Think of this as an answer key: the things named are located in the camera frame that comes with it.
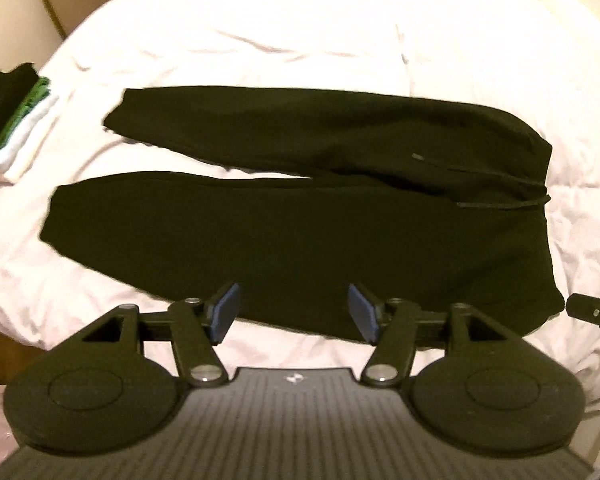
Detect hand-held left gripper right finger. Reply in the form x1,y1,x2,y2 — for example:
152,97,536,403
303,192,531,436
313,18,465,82
346,281,533,388

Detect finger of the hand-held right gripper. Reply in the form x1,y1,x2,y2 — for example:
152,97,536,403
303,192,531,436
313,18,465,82
565,292,600,342

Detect stack of folded clothes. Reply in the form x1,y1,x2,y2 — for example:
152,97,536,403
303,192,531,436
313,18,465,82
0,92,64,184

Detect black folded garment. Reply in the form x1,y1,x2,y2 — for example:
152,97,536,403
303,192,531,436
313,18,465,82
0,62,39,150

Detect white duvet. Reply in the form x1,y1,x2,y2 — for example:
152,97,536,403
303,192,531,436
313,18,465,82
0,0,600,413

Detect black pants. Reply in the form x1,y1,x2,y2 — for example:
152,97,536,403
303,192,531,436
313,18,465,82
40,87,566,347

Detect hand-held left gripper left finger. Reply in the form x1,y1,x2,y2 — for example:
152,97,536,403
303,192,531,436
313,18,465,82
55,281,242,388

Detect wooden bed frame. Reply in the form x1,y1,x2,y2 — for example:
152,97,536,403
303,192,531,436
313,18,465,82
0,327,49,387

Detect white pillow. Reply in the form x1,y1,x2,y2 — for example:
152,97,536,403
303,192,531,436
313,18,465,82
542,0,600,87

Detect green folded garment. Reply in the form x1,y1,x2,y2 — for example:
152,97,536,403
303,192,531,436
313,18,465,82
0,76,51,167

